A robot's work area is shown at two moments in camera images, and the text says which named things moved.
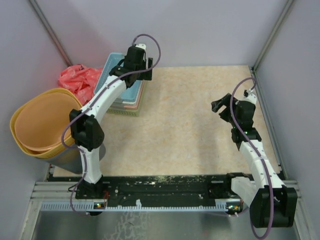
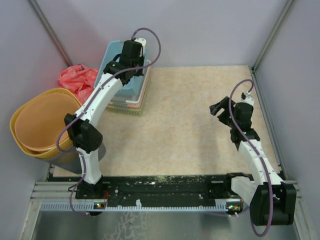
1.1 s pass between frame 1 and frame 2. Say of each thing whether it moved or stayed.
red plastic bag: stayed
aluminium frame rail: stayed
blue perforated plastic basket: moved
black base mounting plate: stayed
